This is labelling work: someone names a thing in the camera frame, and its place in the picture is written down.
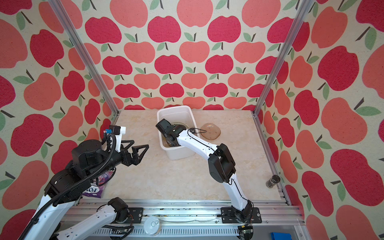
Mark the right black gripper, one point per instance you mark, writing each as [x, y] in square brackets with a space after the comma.
[173, 126]

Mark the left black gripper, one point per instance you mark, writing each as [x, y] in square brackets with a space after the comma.
[136, 158]

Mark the blue patterned plate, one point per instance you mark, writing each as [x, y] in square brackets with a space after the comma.
[172, 132]

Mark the pink ribbed glass plate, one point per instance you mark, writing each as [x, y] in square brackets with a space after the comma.
[210, 131]

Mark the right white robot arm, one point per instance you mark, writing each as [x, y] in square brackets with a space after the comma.
[220, 161]

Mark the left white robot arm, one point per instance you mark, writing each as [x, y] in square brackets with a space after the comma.
[45, 223]

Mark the white plastic bin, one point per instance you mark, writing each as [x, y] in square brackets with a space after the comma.
[176, 115]

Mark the purple snack bag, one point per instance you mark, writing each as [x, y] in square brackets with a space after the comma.
[97, 187]

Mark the small metal cylinder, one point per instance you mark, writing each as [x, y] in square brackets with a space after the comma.
[273, 181]

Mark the blue object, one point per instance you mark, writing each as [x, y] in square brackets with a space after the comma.
[280, 236]

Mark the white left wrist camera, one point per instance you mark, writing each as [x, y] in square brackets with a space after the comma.
[118, 132]

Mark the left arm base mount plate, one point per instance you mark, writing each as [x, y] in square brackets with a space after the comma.
[134, 216]

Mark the aluminium front rail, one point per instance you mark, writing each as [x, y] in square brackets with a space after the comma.
[201, 220]

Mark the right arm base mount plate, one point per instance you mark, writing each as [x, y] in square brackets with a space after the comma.
[233, 216]

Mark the left aluminium frame post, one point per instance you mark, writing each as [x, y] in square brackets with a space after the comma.
[70, 29]

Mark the aluminium frame post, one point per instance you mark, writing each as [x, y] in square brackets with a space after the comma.
[286, 47]
[70, 29]

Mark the right aluminium frame post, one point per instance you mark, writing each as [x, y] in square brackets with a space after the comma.
[286, 47]

